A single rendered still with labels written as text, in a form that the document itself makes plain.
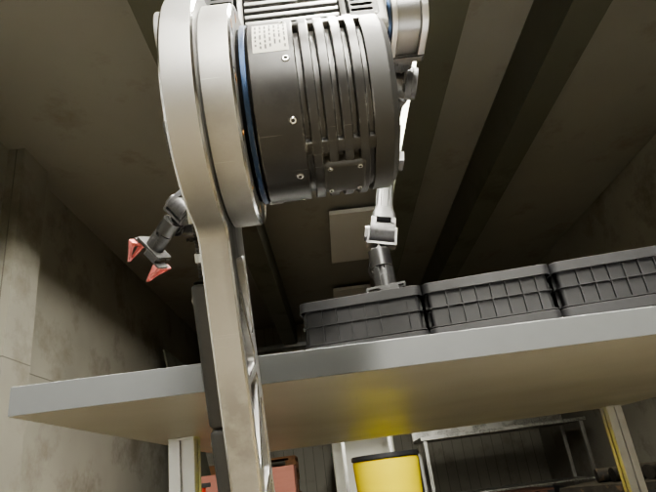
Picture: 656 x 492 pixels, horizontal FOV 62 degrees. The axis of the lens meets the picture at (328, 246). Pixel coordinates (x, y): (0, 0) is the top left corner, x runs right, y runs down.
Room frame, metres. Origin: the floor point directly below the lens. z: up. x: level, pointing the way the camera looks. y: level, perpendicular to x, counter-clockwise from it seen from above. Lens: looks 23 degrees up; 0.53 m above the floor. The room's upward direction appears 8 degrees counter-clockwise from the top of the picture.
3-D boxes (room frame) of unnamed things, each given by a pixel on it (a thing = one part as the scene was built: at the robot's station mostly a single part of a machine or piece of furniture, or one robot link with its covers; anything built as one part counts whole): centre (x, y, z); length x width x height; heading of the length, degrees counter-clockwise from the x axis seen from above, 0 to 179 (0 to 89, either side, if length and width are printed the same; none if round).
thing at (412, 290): (1.47, -0.08, 0.92); 0.40 x 0.30 x 0.02; 174
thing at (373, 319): (1.47, -0.08, 0.87); 0.40 x 0.30 x 0.11; 174
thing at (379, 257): (1.36, -0.13, 1.04); 0.07 x 0.06 x 0.07; 1
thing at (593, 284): (1.41, -0.68, 0.87); 0.40 x 0.30 x 0.11; 174
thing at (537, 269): (1.44, -0.38, 0.92); 0.40 x 0.30 x 0.02; 174
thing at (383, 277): (1.35, -0.13, 0.98); 0.10 x 0.07 x 0.07; 82
